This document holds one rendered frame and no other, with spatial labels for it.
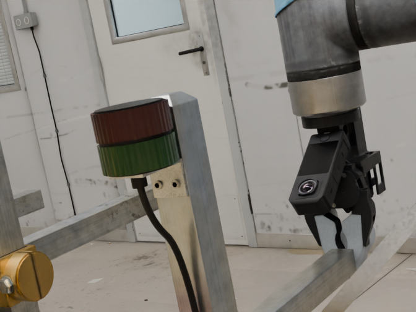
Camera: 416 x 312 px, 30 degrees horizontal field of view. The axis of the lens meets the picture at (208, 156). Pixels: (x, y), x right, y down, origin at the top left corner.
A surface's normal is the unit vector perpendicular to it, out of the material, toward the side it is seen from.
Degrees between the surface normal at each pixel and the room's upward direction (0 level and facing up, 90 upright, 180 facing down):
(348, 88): 91
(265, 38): 90
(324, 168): 32
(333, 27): 106
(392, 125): 90
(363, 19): 101
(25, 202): 90
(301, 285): 0
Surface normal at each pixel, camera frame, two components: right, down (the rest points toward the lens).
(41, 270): 0.81, -0.06
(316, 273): -0.18, -0.97
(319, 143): -0.48, -0.69
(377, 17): -0.40, 0.40
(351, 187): -0.55, 0.23
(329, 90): -0.07, 0.17
